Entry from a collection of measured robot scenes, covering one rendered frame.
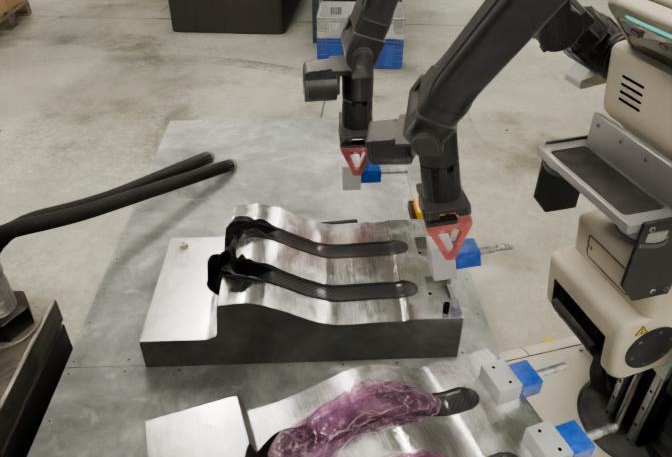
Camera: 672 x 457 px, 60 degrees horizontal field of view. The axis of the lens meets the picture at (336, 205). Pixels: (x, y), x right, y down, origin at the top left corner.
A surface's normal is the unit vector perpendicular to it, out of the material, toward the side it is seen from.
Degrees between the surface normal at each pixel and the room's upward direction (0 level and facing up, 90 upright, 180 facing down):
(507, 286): 0
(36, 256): 0
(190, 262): 0
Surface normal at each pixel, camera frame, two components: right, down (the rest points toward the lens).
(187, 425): 0.00, -0.82
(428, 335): 0.04, 0.57
